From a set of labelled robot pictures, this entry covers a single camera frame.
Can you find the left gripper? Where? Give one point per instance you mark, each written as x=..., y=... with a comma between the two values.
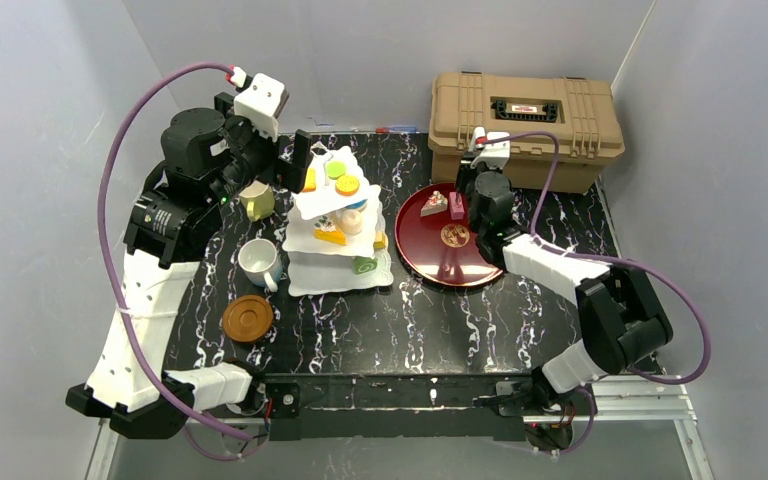
x=278, y=162

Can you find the triangular sandwich cake slice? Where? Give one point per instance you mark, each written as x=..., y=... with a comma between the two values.
x=436, y=203

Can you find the orange round cookie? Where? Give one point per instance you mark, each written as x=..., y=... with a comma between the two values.
x=347, y=185

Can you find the orange rectangular biscuit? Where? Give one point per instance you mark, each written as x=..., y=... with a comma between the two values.
x=310, y=184

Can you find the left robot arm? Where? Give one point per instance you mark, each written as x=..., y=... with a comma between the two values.
x=209, y=156

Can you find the yellow-green cup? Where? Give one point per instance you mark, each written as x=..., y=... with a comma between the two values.
x=258, y=201

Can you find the white mug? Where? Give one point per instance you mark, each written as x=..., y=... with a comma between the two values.
x=261, y=263

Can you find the tan plastic toolbox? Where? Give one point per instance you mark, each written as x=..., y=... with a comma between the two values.
x=564, y=127

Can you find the white three-tier cake stand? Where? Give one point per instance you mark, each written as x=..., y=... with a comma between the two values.
x=316, y=267

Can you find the brown round cookie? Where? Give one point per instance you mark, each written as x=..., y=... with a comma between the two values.
x=455, y=235

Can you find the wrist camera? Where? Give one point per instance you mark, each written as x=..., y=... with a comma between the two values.
x=260, y=99
x=490, y=148

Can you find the pink cake block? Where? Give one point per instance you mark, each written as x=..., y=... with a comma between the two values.
x=456, y=206

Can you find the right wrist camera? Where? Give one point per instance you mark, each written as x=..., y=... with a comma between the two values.
x=490, y=148

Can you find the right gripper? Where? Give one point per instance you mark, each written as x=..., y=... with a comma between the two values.
x=466, y=177

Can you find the brown wooden coaster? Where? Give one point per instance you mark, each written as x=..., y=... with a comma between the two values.
x=247, y=319

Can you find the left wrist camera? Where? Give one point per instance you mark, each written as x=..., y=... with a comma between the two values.
x=260, y=99

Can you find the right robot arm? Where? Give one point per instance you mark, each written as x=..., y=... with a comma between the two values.
x=621, y=318

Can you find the beige round macaron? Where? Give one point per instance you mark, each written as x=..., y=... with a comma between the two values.
x=351, y=222

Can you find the yellow triangular cake slice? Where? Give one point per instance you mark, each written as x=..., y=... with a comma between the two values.
x=333, y=236

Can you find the green round cookie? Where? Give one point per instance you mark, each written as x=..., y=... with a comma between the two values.
x=335, y=169

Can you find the green swirl roll cake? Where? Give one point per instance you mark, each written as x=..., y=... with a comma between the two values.
x=363, y=265

